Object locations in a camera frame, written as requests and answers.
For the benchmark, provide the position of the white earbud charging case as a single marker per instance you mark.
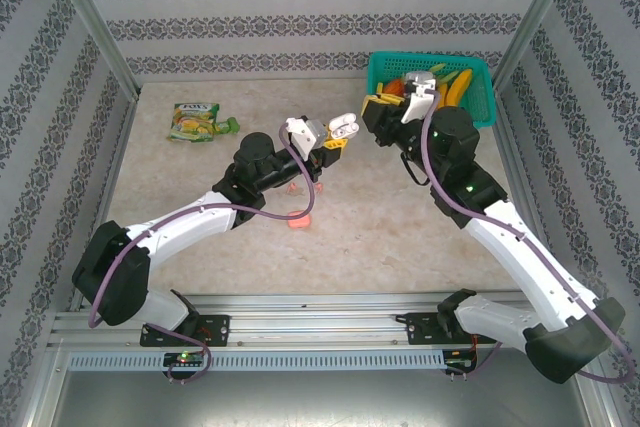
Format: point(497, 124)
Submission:
point(342, 119)

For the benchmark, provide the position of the pink earbud charging case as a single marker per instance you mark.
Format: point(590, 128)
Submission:
point(300, 219)

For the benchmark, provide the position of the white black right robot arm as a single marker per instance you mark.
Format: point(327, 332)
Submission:
point(510, 247)

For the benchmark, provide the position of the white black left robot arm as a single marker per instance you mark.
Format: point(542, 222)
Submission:
point(175, 222)

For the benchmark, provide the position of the orange toy fruit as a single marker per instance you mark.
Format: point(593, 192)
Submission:
point(392, 87)

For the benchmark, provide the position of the small yellow toy piece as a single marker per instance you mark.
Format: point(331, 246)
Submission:
point(379, 88)

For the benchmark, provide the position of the small green snack packet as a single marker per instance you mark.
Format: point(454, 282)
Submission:
point(227, 126)

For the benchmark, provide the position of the small yellow toy banana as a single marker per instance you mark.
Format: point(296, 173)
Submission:
point(442, 97)

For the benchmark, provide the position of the large yellow toy banana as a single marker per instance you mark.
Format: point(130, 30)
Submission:
point(460, 87)

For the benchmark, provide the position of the teal plastic mesh basket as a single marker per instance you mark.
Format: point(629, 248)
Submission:
point(480, 92)

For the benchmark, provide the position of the green Fox's candy bag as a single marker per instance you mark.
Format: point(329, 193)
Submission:
point(192, 122)

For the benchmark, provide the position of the small circuit board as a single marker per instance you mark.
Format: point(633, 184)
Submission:
point(185, 358)
point(460, 364)

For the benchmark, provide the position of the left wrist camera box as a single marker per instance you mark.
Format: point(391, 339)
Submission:
point(305, 134)

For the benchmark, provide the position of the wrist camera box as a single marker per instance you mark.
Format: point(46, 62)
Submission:
point(417, 102)
point(305, 134)

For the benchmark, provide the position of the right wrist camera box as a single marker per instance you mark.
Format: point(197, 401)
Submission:
point(417, 102)

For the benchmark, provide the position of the aluminium frame post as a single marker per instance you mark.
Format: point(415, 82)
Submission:
point(537, 17)
point(90, 17)

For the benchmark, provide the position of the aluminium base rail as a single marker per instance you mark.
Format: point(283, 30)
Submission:
point(310, 319)

